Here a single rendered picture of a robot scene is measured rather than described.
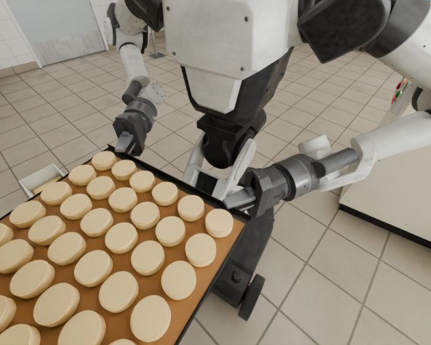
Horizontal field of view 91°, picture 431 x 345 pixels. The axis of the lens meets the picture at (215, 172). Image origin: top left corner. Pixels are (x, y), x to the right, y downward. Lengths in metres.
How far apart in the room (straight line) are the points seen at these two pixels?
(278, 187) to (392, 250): 1.31
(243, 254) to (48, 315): 0.88
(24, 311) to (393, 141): 0.68
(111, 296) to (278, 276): 1.05
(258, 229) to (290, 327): 0.46
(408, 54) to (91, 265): 0.60
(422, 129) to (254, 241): 0.84
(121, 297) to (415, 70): 0.58
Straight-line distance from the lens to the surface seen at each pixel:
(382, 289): 1.52
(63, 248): 0.43
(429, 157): 1.34
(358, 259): 1.53
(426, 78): 0.54
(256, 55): 0.43
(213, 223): 0.38
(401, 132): 0.56
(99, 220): 0.44
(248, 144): 0.65
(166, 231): 0.38
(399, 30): 0.48
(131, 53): 0.85
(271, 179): 0.42
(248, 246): 1.16
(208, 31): 0.47
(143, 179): 0.47
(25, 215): 0.52
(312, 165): 0.48
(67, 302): 0.39
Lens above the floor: 1.21
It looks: 46 degrees down
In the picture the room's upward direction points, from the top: straight up
